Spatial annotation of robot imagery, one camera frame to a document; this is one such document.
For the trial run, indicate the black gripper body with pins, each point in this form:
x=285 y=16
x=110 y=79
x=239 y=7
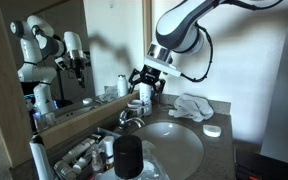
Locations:
x=150 y=75

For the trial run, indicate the long white cosmetic tube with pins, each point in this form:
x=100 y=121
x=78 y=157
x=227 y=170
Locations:
x=79 y=150

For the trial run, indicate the black box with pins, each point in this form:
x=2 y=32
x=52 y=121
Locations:
x=267 y=165

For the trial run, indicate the white terry towel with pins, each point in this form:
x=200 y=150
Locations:
x=192 y=106

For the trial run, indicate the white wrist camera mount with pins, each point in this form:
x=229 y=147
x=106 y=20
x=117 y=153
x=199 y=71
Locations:
x=164 y=66

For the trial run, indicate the white oval sink basin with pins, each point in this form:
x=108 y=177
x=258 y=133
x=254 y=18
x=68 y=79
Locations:
x=170 y=146

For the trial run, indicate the short white cosmetic tube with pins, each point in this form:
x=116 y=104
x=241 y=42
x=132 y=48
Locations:
x=83 y=163

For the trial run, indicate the clear plastic wrap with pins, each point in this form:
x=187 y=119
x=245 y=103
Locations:
x=155 y=160

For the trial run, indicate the white toothpaste tube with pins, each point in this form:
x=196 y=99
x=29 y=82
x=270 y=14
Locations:
x=135 y=107

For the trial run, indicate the wooden mirror frame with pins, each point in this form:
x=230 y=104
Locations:
x=84 y=121

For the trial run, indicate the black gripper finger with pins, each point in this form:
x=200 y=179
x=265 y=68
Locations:
x=134 y=80
x=160 y=88

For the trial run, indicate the white plastic bottle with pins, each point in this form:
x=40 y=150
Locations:
x=145 y=96

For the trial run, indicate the wall mirror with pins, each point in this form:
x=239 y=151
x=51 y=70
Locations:
x=110 y=40

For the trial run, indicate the chrome faucet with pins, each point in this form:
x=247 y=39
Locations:
x=132 y=120

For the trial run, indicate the white door panel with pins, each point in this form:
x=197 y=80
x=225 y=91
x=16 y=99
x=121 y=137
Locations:
x=284 y=83

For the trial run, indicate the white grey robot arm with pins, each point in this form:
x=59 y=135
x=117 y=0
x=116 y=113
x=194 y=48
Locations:
x=177 y=26

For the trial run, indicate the silver round jar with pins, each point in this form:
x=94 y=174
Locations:
x=64 y=170

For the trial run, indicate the small bottle with white cap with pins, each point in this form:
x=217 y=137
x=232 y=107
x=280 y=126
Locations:
x=109 y=146

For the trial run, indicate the white soap dish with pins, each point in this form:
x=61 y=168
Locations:
x=212 y=130

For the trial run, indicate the dark toiletry tray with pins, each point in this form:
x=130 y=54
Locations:
x=100 y=133

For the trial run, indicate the small clear glass bottle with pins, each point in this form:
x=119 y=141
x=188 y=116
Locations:
x=96 y=161

